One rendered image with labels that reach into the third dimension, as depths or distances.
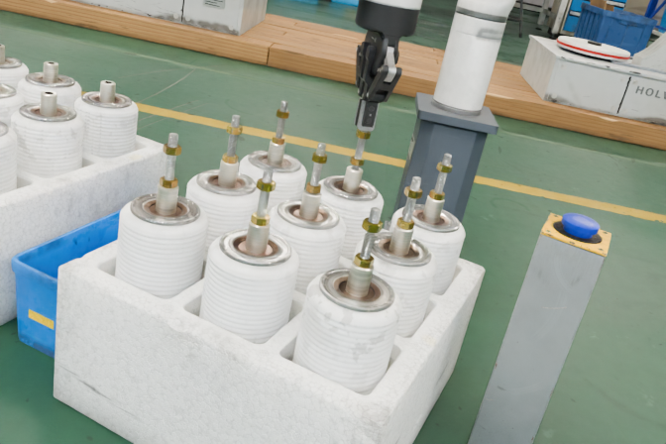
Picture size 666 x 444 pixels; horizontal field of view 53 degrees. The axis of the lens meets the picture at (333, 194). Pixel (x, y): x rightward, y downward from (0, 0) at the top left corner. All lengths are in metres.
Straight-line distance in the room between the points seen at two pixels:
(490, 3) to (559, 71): 1.62
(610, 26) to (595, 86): 2.41
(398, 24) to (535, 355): 0.41
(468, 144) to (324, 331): 0.67
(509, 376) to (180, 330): 0.39
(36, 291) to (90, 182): 0.19
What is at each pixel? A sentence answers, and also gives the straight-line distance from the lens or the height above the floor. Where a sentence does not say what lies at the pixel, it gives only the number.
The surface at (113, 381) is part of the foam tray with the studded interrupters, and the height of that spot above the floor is 0.07.
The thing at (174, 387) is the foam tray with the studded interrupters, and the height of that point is 0.11.
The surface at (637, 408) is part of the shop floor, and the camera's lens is 1.14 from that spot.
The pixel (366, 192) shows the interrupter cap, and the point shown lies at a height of 0.25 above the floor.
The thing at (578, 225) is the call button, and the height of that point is 0.33.
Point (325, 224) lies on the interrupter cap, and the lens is 0.77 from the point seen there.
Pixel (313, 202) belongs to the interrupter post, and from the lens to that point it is 0.78.
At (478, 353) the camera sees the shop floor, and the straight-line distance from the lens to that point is 1.10.
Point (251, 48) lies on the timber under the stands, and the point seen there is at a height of 0.06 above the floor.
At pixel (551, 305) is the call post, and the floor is 0.24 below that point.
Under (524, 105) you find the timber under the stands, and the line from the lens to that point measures 2.73.
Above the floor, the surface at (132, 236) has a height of 0.23.
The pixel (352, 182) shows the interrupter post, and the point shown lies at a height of 0.27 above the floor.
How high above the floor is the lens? 0.58
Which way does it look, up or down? 22 degrees down
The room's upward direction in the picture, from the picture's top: 12 degrees clockwise
